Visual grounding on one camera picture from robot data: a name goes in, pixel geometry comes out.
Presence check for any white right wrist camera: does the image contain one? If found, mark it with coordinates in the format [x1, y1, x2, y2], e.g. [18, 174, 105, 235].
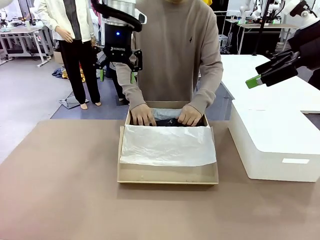
[279, 0, 316, 19]

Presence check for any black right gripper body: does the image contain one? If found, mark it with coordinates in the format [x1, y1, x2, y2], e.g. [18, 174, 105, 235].
[287, 21, 320, 71]

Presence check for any person's right hand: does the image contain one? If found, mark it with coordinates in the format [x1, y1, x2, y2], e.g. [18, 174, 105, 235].
[129, 103, 157, 127]

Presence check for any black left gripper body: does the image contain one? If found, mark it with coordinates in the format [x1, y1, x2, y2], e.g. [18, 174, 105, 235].
[102, 22, 137, 65]

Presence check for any background table with robots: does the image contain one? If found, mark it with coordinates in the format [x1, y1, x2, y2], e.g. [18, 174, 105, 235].
[236, 22, 301, 56]

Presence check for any mannequin in white jacket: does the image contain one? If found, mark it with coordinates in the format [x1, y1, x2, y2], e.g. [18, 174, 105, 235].
[37, 0, 102, 111]

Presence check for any person's left hand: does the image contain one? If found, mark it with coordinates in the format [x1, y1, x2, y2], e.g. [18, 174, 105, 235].
[177, 104, 203, 127]

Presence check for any mannequin in grey shorts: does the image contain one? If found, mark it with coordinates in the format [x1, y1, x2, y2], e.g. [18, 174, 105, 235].
[94, 24, 133, 102]

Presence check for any black leather buckle shoe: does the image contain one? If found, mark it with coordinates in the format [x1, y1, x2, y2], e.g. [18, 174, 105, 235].
[155, 118, 185, 127]

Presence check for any grey background desk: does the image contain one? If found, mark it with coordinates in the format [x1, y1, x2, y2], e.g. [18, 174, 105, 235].
[0, 26, 55, 68]

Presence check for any black tripod pole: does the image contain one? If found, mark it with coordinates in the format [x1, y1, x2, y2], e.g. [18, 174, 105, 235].
[252, 0, 272, 56]

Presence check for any small cardboard carton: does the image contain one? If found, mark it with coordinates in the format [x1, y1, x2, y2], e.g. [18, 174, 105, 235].
[53, 51, 65, 65]

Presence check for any white tissue wrapping paper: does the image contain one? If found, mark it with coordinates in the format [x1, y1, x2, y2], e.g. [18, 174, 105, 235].
[119, 107, 218, 168]

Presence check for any person's left forearm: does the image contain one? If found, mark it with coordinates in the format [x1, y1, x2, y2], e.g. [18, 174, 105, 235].
[189, 62, 224, 114]

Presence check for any person's beige sweater torso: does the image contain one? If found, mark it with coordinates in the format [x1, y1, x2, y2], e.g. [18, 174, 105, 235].
[115, 0, 224, 118]

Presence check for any person's right forearm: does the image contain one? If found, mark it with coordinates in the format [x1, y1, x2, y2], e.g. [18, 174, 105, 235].
[115, 62, 148, 111]

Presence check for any white plastic storage bin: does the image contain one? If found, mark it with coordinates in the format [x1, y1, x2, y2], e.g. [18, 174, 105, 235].
[228, 99, 320, 183]

